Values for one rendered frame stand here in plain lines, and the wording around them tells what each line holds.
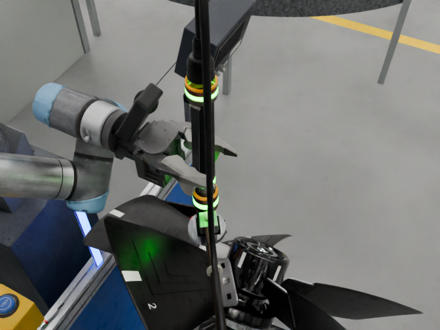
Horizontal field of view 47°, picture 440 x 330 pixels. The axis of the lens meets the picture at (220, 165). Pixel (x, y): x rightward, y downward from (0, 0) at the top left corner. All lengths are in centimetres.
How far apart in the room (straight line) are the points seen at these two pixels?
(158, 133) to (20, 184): 26
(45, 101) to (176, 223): 39
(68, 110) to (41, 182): 14
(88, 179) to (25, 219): 47
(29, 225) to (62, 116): 57
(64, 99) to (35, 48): 227
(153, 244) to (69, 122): 25
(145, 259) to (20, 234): 64
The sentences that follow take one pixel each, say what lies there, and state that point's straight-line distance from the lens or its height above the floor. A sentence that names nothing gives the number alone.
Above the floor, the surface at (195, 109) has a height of 163.
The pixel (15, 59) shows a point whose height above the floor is 32.
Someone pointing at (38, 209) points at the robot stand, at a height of 100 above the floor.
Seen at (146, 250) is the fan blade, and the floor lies 141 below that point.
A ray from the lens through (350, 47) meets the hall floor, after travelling 356.
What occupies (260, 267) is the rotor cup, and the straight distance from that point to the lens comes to 95.
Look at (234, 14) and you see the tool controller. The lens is 154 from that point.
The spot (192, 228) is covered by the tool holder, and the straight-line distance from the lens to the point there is 93.
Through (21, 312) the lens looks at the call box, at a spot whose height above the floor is 107.
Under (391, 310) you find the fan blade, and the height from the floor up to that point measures 109.
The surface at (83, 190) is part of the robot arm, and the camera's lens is 96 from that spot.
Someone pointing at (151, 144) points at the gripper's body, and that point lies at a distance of 79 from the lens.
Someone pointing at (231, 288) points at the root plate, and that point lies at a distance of 95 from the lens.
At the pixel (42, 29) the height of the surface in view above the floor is 36.
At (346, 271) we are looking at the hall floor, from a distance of 243.
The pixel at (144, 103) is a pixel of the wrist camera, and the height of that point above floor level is 159.
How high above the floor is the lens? 209
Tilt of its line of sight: 51 degrees down
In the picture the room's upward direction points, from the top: straight up
